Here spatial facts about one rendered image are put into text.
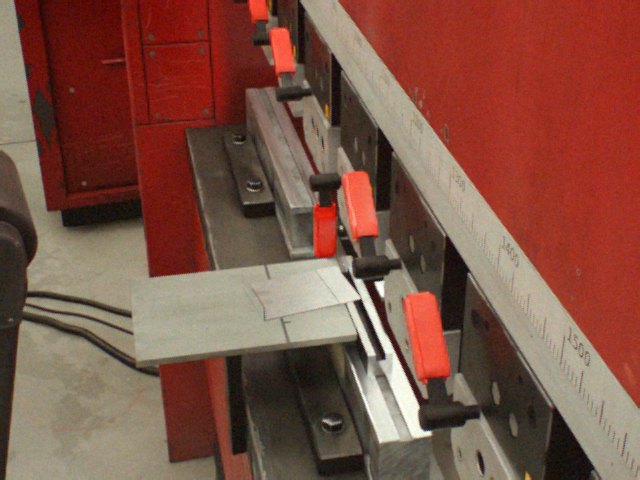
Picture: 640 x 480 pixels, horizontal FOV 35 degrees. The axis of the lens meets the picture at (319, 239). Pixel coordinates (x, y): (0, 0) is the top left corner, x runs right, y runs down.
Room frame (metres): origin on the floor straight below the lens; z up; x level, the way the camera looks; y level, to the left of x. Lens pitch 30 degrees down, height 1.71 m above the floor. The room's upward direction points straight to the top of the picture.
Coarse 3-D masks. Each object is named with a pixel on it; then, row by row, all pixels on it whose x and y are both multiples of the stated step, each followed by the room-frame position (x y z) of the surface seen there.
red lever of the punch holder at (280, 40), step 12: (276, 36) 1.18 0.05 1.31; (288, 36) 1.19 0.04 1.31; (276, 48) 1.17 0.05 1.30; (288, 48) 1.17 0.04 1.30; (276, 60) 1.16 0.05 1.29; (288, 60) 1.16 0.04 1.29; (276, 72) 1.15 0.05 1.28; (288, 72) 1.15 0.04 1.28; (288, 84) 1.14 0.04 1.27; (276, 96) 1.13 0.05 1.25; (288, 96) 1.13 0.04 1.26; (300, 96) 1.13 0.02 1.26
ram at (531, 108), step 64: (384, 0) 0.84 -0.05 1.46; (448, 0) 0.68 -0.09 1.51; (512, 0) 0.57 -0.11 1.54; (576, 0) 0.49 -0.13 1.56; (384, 64) 0.84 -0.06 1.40; (448, 64) 0.67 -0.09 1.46; (512, 64) 0.56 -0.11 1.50; (576, 64) 0.48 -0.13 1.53; (384, 128) 0.83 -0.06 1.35; (448, 128) 0.66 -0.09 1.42; (512, 128) 0.55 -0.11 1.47; (576, 128) 0.47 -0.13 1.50; (512, 192) 0.54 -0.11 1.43; (576, 192) 0.46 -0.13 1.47; (576, 256) 0.45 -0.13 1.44; (512, 320) 0.52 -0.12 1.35; (576, 320) 0.44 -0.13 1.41
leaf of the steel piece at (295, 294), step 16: (304, 272) 1.14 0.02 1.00; (256, 288) 1.11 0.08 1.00; (272, 288) 1.10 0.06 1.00; (288, 288) 1.10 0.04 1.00; (304, 288) 1.10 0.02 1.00; (320, 288) 1.10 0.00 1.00; (256, 304) 1.06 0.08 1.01; (272, 304) 1.07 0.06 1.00; (288, 304) 1.07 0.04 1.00; (304, 304) 1.07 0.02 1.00; (320, 304) 1.07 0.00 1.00; (336, 304) 1.07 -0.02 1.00
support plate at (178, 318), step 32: (160, 288) 1.11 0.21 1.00; (192, 288) 1.11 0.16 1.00; (224, 288) 1.11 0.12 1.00; (160, 320) 1.04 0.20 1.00; (192, 320) 1.04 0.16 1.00; (224, 320) 1.04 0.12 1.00; (256, 320) 1.04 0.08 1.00; (288, 320) 1.04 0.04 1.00; (320, 320) 1.04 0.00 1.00; (160, 352) 0.97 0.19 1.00; (192, 352) 0.97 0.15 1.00; (224, 352) 0.97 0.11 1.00
